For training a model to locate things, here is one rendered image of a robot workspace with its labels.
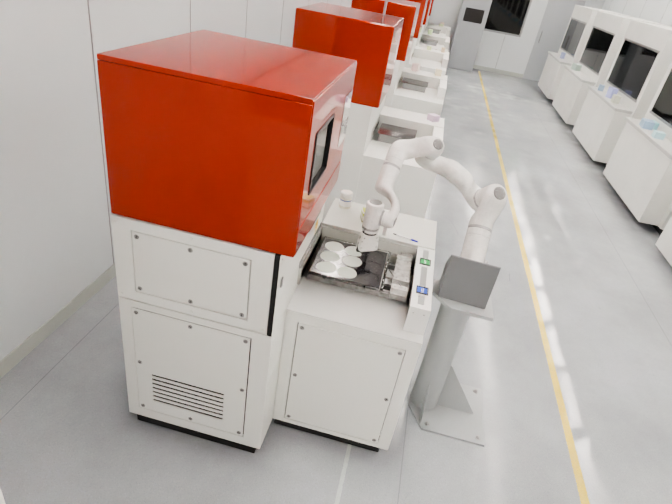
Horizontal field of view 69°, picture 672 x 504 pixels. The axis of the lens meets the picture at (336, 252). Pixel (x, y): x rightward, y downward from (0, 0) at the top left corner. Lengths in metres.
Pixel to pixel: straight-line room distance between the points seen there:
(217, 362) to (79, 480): 0.85
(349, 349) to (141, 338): 0.94
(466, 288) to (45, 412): 2.23
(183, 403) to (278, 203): 1.24
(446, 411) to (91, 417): 1.96
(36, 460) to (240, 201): 1.65
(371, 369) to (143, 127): 1.41
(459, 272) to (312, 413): 1.03
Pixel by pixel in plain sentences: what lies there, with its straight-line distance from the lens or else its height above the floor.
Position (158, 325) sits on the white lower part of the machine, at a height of 0.72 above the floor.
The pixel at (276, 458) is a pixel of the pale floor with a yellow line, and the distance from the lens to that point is 2.73.
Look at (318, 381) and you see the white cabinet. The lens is 2.48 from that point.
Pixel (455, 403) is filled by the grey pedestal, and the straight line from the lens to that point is 3.14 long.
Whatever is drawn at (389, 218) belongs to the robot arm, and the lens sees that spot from 2.35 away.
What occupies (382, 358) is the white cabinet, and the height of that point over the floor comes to 0.68.
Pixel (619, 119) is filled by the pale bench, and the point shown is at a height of 0.75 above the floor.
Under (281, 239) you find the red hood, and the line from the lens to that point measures 1.83.
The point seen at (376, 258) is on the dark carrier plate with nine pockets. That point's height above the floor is 0.90.
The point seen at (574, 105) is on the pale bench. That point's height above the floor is 0.43.
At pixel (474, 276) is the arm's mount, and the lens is 2.48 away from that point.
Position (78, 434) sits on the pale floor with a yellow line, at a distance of 2.90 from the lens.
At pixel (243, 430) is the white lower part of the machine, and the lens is 2.61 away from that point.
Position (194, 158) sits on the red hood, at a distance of 1.83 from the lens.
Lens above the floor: 2.22
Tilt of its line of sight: 31 degrees down
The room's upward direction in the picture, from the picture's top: 10 degrees clockwise
